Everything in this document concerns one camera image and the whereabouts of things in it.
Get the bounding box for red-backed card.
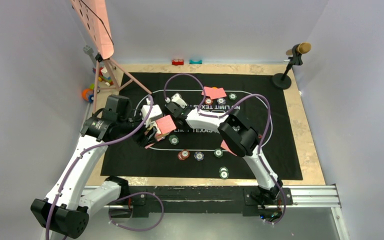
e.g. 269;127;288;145
144;142;158;149
220;140;237;156
211;88;227;100

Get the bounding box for red playing card box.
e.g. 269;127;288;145
145;115;177;142

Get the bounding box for green chips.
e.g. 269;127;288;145
169;134;179;145
228;93;237;101
219;166;229;180

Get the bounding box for red chips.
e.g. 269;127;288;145
204;98;214;106

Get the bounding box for red chip stack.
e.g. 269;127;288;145
177;149;190;161

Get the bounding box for blue chip stack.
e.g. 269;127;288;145
194;151;204;161

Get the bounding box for green chip stack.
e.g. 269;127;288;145
213;148;224;158

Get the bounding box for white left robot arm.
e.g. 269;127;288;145
30;95;158;240

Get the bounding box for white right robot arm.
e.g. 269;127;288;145
163;102;286;204

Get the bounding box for black poker table mat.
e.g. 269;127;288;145
100;72;303;180

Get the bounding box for red toy block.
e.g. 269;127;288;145
171;58;185;66

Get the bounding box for teal toy block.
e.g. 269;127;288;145
189;59;203;65

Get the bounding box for colourful toy block pile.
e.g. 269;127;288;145
98;67;114;87

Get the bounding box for gold microphone on stand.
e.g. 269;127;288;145
271;42;312;90

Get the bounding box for pink music stand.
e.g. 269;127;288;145
70;0;152;112

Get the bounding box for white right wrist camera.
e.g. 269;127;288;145
171;93;188;109

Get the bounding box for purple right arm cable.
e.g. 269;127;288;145
163;73;287;225

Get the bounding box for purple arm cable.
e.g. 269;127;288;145
163;73;287;225
45;95;165;240

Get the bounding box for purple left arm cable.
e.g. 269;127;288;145
45;95;165;240

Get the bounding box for orange toy ring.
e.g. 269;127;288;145
81;88;95;104

